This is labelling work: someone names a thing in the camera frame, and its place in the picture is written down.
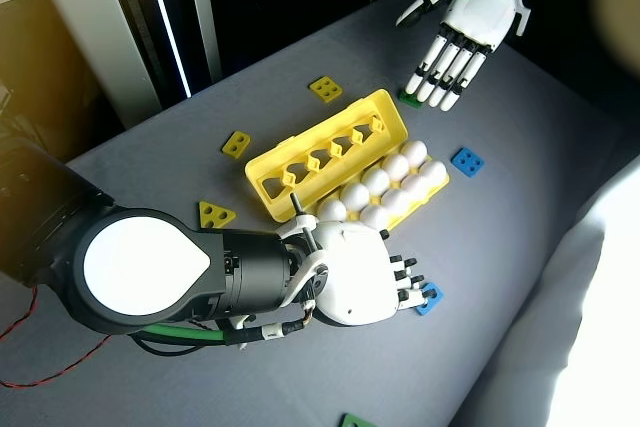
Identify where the white backdrop sheet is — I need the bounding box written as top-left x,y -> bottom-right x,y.
447,154 -> 640,427

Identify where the blue four-hole block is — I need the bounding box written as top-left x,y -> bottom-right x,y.
450,147 -> 486,179

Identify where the white plastic egg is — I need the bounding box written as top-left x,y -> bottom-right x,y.
381,188 -> 412,218
418,160 -> 449,187
382,153 -> 411,182
318,198 -> 349,223
361,167 -> 392,197
401,174 -> 431,201
401,140 -> 430,168
359,203 -> 391,231
340,181 -> 371,212

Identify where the green square block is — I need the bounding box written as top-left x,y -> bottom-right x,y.
339,412 -> 379,427

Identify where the yellow two-hole block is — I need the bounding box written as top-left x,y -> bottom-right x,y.
221,130 -> 252,159

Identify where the yellow triangle three-hole block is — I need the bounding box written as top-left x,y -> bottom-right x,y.
198,200 -> 237,232

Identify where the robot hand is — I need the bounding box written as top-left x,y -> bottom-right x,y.
396,0 -> 519,112
309,219 -> 427,328

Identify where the yellow four-hole block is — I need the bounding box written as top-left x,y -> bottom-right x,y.
308,76 -> 345,105

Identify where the blue two-hole block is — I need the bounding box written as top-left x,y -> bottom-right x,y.
414,281 -> 445,317

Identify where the white cabinet with light strip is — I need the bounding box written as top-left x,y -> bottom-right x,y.
22,0 -> 224,128

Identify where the yellow egg carton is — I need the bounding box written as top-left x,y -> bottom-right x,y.
243,88 -> 451,234

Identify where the grey table cloth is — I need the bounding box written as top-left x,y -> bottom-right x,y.
0,0 -> 640,427

